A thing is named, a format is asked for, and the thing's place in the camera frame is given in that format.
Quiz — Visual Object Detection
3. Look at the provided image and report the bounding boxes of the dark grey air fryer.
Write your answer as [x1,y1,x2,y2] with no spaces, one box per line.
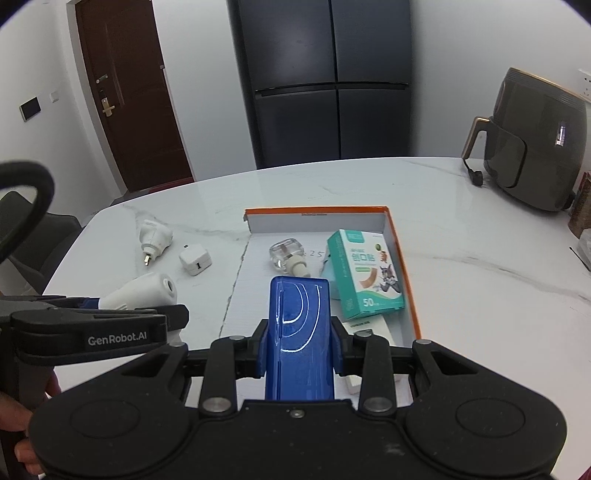
[462,68,588,212]

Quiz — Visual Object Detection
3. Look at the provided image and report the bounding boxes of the dark brown door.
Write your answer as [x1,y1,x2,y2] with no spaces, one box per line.
[74,0,195,193]

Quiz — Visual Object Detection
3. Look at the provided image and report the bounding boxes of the brown packet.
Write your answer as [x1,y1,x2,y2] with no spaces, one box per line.
[567,172,591,239]

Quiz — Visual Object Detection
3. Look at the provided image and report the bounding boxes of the white plug-in device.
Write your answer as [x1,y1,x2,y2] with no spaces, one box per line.
[139,219,174,267]
[97,272,178,311]

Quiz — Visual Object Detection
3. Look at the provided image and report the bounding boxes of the gold door lock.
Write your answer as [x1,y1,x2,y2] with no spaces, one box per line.
[95,74,116,116]

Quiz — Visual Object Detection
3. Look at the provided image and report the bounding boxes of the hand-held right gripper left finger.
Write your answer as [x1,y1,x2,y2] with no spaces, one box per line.
[121,318,273,414]

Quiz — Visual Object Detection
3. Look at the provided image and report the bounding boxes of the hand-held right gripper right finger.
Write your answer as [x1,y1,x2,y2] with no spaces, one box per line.
[331,318,478,414]

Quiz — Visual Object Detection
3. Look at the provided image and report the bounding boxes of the white charger cube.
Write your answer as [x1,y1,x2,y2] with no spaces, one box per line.
[179,246,213,277]

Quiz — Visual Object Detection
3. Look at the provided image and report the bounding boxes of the person's left hand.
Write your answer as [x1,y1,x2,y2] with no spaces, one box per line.
[0,371,63,478]

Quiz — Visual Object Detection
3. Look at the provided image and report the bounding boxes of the teal bandage box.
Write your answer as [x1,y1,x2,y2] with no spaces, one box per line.
[327,229,406,320]

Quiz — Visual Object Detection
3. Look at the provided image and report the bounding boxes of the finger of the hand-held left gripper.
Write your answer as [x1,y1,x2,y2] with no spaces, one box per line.
[158,303,190,332]
[44,295,158,316]

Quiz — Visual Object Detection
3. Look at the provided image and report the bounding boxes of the glossy blue box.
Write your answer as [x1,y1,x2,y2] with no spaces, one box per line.
[264,275,337,402]

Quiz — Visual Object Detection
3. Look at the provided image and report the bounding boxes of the clear liquid refill bottle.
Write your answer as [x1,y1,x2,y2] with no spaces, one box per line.
[269,239,312,278]

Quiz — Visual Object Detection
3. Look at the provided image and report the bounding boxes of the dark grey refrigerator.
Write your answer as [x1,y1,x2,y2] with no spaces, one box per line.
[226,0,413,171]

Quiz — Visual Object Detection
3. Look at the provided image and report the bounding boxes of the black strap loop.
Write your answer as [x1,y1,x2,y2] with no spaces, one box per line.
[0,159,56,265]

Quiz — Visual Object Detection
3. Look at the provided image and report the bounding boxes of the orange-rimmed white box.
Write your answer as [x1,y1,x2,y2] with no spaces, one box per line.
[226,206,423,345]

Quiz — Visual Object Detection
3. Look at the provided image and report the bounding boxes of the black wall panel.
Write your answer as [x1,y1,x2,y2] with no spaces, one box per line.
[19,96,43,122]

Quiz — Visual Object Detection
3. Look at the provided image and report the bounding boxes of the dark grey chair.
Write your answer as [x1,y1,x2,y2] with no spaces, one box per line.
[0,190,84,296]

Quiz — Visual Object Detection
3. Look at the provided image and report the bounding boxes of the white product box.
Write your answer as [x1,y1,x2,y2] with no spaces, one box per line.
[339,314,402,394]

